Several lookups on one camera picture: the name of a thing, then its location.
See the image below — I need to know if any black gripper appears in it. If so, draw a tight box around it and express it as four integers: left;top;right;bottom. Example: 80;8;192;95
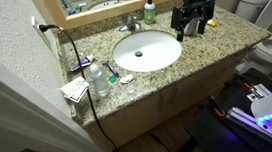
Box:
170;0;215;42

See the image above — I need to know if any white bottle with yellow lid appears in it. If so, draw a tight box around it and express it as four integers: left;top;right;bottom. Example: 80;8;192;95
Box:
207;19;217;27

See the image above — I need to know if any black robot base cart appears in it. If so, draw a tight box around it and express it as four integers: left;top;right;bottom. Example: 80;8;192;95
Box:
186;69;272;152

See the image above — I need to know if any green soap pump bottle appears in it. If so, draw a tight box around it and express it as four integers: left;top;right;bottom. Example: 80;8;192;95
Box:
143;0;156;25

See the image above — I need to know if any green bottle cap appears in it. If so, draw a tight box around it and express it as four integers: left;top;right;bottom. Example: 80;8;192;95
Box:
109;76;116;82

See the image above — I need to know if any clear plastic water bottle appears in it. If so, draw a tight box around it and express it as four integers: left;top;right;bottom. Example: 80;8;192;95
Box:
89;64;110;96

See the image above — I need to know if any steel toothbrush cup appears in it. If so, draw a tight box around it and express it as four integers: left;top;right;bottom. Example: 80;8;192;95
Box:
184;19;198;37

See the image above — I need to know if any white oval sink basin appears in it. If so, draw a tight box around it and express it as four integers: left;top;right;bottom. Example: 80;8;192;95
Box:
113;30;182;73

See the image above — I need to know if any chrome sink faucet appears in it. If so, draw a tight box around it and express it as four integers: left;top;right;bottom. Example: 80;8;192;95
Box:
119;13;142;32

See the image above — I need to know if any beige vanity cabinet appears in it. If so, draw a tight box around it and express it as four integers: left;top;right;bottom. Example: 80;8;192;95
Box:
78;54;245;150

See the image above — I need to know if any white toilet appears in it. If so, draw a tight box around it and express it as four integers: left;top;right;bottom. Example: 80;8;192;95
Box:
234;0;272;75

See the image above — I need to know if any white contact lens case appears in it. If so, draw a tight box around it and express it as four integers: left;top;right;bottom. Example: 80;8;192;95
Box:
120;75;134;84

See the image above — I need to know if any orange black clamp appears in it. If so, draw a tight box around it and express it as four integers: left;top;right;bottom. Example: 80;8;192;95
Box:
209;96;226;117

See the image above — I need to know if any blue razor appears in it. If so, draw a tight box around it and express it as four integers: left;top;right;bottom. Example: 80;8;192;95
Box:
103;61;120;78

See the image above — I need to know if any purple toothpaste tube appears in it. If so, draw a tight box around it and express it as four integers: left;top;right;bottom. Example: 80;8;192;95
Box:
70;54;94;72

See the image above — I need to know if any wood framed mirror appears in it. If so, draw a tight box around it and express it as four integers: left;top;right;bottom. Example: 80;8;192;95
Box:
42;0;171;29

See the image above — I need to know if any white door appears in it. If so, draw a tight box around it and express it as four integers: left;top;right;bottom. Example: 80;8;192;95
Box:
0;63;106;152

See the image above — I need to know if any black power cable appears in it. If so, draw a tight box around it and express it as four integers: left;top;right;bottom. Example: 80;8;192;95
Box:
38;17;121;152

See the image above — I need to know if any white wall outlet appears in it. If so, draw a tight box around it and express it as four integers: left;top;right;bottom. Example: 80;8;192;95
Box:
31;16;51;50

